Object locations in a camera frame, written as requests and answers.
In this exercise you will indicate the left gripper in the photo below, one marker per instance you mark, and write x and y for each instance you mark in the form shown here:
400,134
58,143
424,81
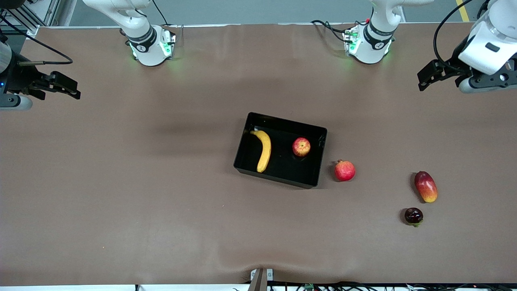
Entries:
455,61

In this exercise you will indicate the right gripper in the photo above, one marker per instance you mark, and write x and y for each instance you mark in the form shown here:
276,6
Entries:
18,78

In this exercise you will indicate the red yellow apple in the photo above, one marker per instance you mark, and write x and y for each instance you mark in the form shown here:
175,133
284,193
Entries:
301,146

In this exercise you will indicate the black plastic box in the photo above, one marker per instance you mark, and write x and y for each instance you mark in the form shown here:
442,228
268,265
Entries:
278,165

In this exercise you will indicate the yellow banana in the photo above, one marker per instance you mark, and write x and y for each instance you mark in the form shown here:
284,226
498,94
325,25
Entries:
265,151

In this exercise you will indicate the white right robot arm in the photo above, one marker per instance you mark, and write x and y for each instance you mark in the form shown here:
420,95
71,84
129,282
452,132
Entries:
147,44

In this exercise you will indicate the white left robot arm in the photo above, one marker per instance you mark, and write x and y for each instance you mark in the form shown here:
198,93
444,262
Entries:
373,44

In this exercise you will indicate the red yellow mango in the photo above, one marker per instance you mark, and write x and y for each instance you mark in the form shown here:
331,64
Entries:
426,187

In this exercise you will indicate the red pomegranate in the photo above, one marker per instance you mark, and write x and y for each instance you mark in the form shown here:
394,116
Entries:
344,171

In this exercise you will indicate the dark purple mangosteen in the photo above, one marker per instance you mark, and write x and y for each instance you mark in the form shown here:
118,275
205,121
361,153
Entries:
413,216

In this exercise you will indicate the brown table mat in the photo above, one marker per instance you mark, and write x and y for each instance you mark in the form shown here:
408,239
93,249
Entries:
161,182

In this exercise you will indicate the aluminium frame profile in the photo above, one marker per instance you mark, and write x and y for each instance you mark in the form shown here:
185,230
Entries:
36,16

